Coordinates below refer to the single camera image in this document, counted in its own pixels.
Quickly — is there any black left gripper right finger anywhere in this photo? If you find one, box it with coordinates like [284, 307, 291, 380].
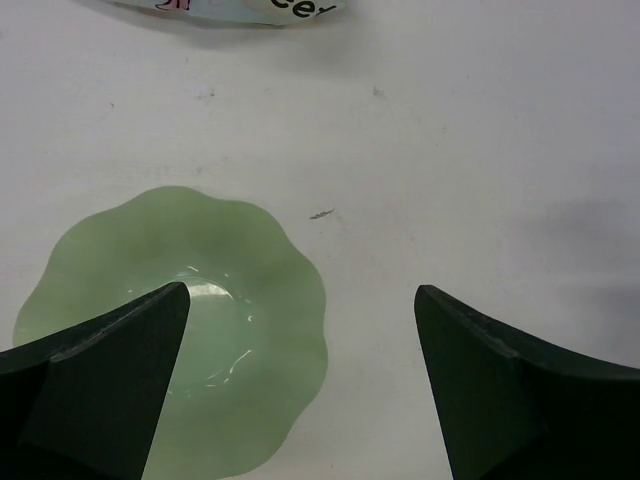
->
[414, 285, 639, 479]

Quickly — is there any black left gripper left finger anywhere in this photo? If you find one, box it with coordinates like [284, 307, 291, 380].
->
[1, 282, 190, 479]

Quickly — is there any light blue plastic bag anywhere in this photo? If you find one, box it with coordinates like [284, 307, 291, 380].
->
[110, 0, 347, 27]

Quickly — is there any green scalloped glass bowl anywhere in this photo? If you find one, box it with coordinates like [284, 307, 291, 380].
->
[13, 186, 328, 479]

